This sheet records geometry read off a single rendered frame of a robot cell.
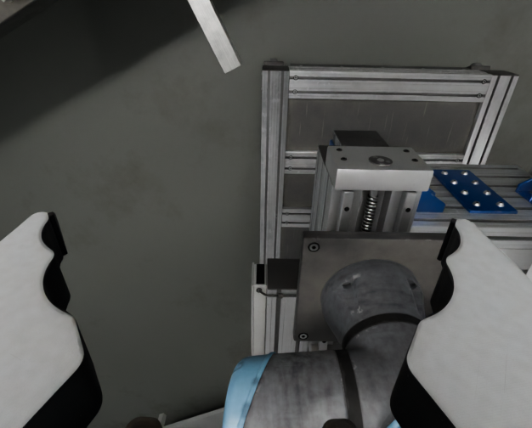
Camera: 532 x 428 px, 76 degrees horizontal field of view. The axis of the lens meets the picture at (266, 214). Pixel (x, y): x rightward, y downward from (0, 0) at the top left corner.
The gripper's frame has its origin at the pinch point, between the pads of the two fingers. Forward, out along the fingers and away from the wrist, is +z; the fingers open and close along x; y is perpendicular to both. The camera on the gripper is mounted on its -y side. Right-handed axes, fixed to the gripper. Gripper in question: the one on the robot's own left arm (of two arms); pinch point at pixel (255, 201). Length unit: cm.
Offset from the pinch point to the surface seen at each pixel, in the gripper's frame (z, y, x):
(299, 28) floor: 132, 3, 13
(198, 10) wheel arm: 50, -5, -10
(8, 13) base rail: 62, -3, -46
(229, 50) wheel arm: 49.6, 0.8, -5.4
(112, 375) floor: 132, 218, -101
